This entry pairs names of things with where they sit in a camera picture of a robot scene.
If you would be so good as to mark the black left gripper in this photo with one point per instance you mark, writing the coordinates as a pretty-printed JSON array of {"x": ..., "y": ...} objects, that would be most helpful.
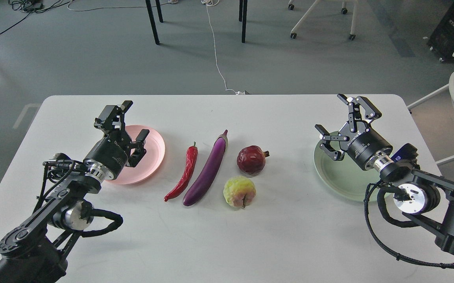
[{"x": 113, "y": 151}]

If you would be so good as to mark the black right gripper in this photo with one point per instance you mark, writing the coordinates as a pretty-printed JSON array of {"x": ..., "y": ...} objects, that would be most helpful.
[{"x": 366, "y": 147}]

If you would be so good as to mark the red chili pepper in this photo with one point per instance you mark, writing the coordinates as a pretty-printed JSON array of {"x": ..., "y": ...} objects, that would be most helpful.
[{"x": 191, "y": 159}]

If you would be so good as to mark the purple eggplant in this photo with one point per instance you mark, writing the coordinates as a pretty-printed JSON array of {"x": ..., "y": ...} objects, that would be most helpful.
[{"x": 208, "y": 174}]

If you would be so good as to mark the dark red pomegranate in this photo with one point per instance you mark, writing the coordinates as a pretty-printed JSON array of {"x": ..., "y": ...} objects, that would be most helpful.
[{"x": 251, "y": 160}]

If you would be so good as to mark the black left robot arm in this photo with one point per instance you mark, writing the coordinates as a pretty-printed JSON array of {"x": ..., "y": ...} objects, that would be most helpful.
[{"x": 36, "y": 251}]

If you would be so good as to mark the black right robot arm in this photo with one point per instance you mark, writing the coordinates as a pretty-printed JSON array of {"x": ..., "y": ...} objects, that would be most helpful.
[{"x": 407, "y": 196}]

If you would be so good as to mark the pink plate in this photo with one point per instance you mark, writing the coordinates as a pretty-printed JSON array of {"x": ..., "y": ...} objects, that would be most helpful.
[{"x": 155, "y": 150}]

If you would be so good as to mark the light green plate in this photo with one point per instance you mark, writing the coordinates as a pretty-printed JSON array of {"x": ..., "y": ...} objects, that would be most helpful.
[{"x": 344, "y": 177}]

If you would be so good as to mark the white rolling chair base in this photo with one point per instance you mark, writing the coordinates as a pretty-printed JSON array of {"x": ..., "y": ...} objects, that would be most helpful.
[{"x": 311, "y": 15}]

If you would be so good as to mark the black table legs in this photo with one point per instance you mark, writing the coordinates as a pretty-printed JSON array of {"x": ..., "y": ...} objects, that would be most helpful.
[{"x": 242, "y": 17}]

